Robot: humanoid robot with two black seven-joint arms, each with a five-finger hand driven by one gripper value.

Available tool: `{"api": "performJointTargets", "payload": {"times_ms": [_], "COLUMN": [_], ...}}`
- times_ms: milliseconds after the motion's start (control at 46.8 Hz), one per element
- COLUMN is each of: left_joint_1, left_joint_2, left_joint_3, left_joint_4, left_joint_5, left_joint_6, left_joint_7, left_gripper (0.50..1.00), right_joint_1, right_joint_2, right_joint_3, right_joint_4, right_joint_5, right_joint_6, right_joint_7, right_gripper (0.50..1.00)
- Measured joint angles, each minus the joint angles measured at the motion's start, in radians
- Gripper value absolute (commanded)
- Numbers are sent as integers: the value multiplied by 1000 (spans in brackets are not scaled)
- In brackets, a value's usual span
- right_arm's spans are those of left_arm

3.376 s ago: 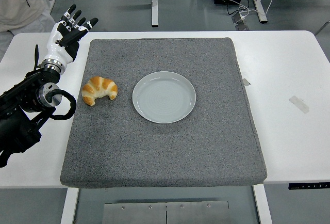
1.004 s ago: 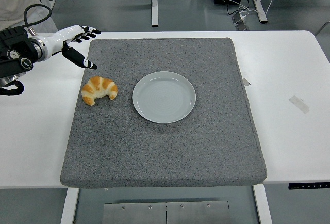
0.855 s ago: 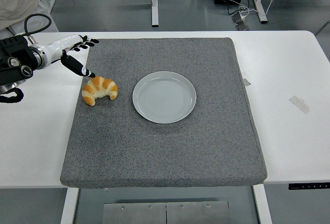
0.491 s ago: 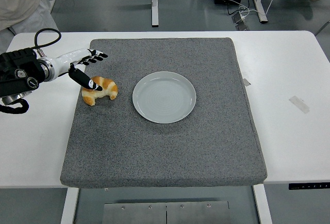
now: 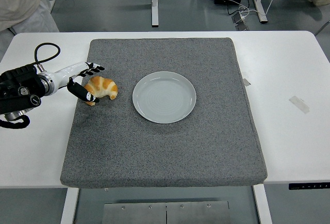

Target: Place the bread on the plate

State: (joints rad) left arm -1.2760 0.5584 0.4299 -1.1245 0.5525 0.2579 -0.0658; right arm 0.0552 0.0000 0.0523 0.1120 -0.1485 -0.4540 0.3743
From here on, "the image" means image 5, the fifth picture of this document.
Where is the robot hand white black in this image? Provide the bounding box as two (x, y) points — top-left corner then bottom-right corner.
(48, 61), (106, 104)

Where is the grey metal bar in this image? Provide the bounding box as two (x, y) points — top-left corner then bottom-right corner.
(314, 20), (330, 36)

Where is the black table control panel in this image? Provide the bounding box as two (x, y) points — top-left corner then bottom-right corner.
(288, 182), (330, 190)

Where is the golden croissant bread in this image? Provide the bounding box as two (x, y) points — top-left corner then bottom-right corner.
(82, 76), (119, 106)

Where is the grey square foam mat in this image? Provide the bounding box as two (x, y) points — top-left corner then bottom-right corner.
(59, 37), (268, 189)

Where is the round grey plate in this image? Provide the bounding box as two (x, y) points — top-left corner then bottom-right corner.
(132, 71), (197, 124)

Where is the grey metal plate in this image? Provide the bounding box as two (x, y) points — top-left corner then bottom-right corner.
(103, 200), (230, 224)

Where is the long clear tape strip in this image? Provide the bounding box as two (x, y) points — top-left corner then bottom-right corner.
(288, 95), (310, 114)

